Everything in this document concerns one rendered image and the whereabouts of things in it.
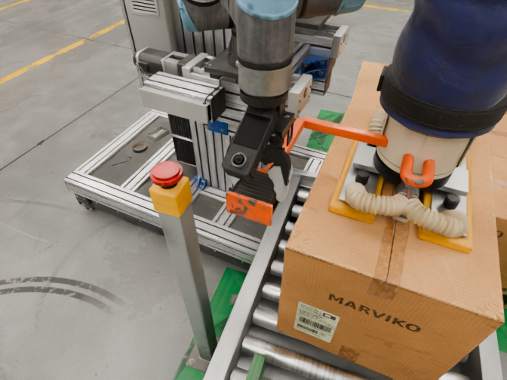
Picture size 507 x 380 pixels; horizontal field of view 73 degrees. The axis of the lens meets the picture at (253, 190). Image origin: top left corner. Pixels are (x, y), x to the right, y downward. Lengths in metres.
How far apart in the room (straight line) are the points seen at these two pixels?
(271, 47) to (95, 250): 1.73
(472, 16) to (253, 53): 0.33
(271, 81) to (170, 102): 0.76
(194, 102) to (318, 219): 0.59
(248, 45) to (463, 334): 0.65
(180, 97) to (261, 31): 0.77
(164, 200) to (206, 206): 1.04
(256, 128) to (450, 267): 0.48
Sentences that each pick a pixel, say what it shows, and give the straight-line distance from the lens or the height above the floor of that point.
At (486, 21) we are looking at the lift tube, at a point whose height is 1.35.
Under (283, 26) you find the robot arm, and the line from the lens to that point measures 0.46.
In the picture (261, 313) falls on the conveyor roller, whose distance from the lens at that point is 1.08.
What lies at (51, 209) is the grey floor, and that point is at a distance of 2.38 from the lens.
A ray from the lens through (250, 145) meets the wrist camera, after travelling 0.50.
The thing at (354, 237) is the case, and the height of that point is 0.95.
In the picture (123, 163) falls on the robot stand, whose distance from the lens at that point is 2.18.
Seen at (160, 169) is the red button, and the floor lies 1.04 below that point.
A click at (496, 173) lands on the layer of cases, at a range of 1.80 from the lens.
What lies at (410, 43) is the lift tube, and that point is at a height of 1.29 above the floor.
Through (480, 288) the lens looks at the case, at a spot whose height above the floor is 0.95.
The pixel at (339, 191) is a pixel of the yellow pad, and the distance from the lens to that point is 0.81.
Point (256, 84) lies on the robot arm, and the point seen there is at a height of 1.30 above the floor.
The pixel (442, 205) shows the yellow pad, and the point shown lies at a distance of 0.86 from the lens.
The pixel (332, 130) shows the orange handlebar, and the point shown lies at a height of 1.08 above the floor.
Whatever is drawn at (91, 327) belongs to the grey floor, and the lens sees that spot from 1.82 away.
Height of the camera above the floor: 1.53
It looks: 45 degrees down
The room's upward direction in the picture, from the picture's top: straight up
